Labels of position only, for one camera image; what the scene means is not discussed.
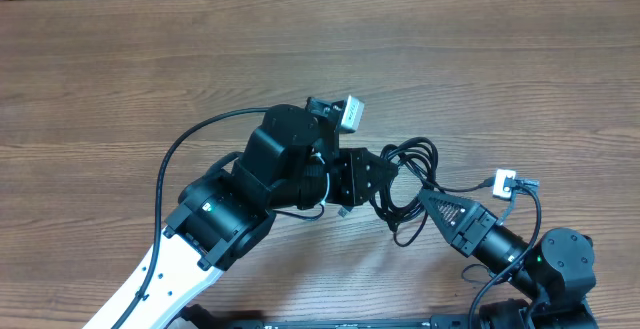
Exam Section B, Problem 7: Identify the black USB-A cable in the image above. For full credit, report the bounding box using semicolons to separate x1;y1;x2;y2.
336;136;440;234

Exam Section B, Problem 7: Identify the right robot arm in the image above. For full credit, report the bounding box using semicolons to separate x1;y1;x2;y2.
418;189;598;329

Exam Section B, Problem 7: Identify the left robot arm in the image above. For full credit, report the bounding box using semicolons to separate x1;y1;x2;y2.
87;97;398;328

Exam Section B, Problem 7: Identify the thin black cable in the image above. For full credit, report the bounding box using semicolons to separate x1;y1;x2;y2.
372;138;494;249

